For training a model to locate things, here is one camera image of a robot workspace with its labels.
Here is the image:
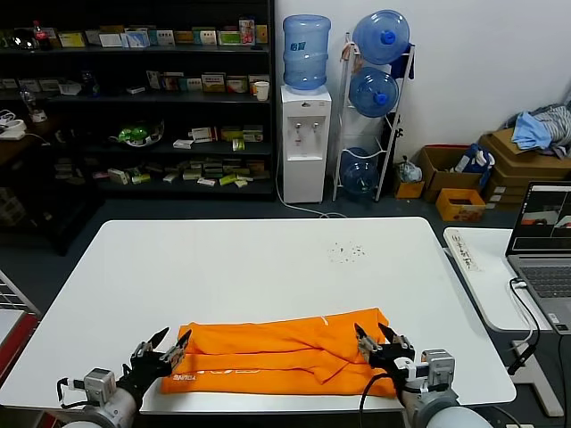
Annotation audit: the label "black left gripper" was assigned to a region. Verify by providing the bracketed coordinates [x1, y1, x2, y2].
[117, 327, 194, 396]

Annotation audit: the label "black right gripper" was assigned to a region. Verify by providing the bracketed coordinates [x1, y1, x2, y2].
[354, 323, 423, 394]

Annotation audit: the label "orange t-shirt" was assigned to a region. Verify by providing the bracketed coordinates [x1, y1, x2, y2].
[159, 306, 398, 398]

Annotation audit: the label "white side desk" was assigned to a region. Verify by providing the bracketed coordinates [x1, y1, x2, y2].
[443, 226, 571, 418]

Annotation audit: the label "red panel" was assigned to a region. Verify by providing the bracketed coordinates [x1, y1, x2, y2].
[0, 313, 42, 380]

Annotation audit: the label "orange cardboard box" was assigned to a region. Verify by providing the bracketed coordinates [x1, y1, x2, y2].
[435, 188, 487, 223]

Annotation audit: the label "small brown cardboard box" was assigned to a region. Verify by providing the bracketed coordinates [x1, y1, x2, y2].
[392, 173, 426, 200]

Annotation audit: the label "crumpled plastic bag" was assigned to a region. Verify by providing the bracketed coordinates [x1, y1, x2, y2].
[398, 155, 424, 184]

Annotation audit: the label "open brown cardboard box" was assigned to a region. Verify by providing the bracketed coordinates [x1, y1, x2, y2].
[418, 144, 485, 204]

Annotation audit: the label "grey laptop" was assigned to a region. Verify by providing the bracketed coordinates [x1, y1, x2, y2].
[505, 180, 571, 335]

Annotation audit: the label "white water dispenser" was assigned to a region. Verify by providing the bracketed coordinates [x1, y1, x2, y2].
[279, 84, 334, 205]

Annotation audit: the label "low stacked cardboard boxes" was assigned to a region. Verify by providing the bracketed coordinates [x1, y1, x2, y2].
[484, 176, 539, 211]

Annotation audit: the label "black stand pole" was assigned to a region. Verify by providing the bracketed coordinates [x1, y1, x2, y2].
[383, 114, 405, 180]

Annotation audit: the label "blue white bag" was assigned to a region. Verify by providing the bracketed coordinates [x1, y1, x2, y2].
[454, 143, 496, 177]

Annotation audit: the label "bowl with green fruit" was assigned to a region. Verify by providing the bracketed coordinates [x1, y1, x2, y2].
[109, 119, 166, 148]

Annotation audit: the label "large flat cardboard box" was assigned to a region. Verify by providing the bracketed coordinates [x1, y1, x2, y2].
[479, 128, 571, 179]

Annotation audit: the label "light blue garment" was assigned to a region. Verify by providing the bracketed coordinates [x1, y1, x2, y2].
[511, 111, 552, 151]

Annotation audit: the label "white power strip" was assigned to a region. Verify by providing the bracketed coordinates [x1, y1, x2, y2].
[0, 109, 29, 142]

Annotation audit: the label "clear bottle white base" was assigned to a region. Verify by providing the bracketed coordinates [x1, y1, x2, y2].
[20, 86, 49, 124]

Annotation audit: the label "dark blue hanging cloth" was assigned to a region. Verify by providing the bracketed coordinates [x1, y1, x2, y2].
[391, 43, 417, 82]

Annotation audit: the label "grey striped garment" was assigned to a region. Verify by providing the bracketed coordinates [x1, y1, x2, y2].
[533, 103, 571, 160]

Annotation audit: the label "upright labelled blue water jug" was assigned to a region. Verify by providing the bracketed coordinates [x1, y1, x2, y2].
[282, 14, 333, 94]

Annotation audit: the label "black shelving unit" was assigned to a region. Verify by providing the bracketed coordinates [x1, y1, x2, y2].
[0, 0, 277, 202]

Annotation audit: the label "blue white carton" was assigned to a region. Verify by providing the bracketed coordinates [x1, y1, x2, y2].
[123, 29, 151, 49]

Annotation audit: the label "tall pink box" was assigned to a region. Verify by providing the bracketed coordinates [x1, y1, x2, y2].
[238, 18, 257, 46]

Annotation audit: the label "cola bottle red label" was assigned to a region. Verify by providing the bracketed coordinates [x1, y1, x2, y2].
[32, 21, 51, 51]

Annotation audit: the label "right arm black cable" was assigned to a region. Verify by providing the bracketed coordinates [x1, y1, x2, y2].
[359, 371, 399, 428]

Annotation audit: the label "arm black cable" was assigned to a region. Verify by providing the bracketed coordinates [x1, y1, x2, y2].
[55, 377, 91, 409]
[359, 371, 399, 428]

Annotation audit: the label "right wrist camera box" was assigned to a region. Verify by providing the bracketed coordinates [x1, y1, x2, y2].
[421, 350, 458, 385]

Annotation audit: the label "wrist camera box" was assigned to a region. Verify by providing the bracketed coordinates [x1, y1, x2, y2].
[83, 367, 119, 396]
[421, 350, 458, 385]

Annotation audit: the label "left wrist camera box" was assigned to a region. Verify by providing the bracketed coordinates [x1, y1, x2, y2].
[83, 367, 119, 396]

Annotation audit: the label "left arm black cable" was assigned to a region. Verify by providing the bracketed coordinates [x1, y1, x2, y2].
[55, 377, 91, 409]

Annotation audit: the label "white laptop cable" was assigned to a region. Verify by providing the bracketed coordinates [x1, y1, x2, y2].
[509, 277, 536, 345]

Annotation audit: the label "black cable with clip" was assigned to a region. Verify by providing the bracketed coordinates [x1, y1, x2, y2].
[506, 284, 542, 375]

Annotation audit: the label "metal wire rack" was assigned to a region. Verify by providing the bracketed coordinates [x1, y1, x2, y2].
[0, 268, 44, 313]

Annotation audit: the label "white dispenser power cord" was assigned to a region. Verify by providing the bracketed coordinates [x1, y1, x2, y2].
[276, 151, 349, 219]

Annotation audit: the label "white wire jug rack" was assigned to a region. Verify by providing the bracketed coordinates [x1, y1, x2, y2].
[332, 30, 416, 204]

